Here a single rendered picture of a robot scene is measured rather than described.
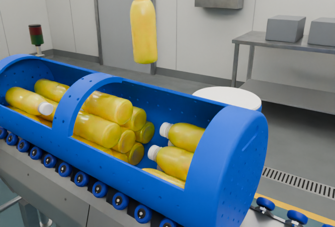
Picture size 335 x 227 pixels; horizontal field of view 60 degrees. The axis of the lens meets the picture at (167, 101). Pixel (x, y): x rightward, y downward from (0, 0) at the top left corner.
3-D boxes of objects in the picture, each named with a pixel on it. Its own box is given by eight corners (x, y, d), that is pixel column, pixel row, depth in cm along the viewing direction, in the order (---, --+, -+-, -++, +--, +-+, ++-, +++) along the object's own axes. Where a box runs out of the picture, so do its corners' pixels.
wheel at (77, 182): (87, 173, 80) (92, 174, 81) (77, 167, 82) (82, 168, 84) (81, 189, 79) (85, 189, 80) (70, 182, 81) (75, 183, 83)
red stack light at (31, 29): (34, 35, 151) (32, 28, 150) (27, 34, 155) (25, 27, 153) (45, 34, 156) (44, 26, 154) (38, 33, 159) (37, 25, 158)
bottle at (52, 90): (53, 89, 113) (84, 100, 103) (38, 99, 109) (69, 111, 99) (45, 74, 109) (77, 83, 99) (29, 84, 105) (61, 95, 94)
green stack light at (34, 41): (35, 45, 153) (34, 36, 151) (29, 44, 157) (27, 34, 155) (46, 43, 158) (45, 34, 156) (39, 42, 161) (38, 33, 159)
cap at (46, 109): (41, 101, 89) (44, 102, 88) (52, 103, 93) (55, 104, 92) (37, 113, 89) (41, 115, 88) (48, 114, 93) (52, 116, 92)
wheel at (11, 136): (15, 134, 100) (20, 135, 101) (8, 130, 102) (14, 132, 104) (9, 146, 99) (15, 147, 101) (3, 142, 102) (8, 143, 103)
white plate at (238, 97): (247, 85, 131) (247, 87, 132) (186, 87, 129) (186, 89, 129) (273, 110, 106) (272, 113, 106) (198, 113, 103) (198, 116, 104)
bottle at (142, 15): (133, 65, 81) (127, -5, 73) (133, 58, 87) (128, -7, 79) (158, 64, 81) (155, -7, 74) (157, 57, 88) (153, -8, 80)
